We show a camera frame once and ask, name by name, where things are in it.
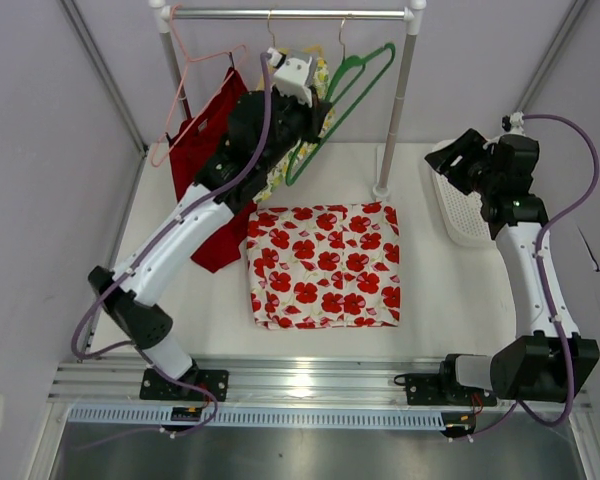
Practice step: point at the red poppy print skirt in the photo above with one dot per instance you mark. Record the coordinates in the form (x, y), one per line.
(327, 266)

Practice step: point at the pink hanger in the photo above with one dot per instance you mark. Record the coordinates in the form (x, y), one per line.
(179, 60)

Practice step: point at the slotted cable duct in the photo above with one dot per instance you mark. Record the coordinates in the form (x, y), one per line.
(259, 417)

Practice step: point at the lemon print garment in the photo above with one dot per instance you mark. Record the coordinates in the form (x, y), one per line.
(299, 153)

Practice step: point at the white plastic basket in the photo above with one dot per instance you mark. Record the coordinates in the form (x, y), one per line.
(461, 214)

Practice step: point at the aluminium rail base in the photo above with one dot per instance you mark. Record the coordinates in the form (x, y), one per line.
(294, 382)

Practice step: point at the yellow hanger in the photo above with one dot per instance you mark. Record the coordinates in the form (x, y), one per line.
(272, 30)

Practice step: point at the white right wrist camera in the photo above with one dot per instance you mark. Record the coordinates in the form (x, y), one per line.
(513, 124)

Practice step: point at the metal clothes rack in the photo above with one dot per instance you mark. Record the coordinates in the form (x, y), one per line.
(411, 15)

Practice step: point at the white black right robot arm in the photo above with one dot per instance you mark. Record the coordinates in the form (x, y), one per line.
(549, 360)

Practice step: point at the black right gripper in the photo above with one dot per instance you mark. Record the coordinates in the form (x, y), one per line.
(465, 146)

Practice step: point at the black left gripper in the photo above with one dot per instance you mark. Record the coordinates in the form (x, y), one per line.
(314, 116)

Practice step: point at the red dress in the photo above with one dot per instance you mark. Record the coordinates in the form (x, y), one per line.
(198, 141)

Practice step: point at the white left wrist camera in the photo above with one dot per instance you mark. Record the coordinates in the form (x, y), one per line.
(293, 74)

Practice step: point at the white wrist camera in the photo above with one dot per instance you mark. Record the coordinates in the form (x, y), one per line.
(293, 74)
(513, 124)

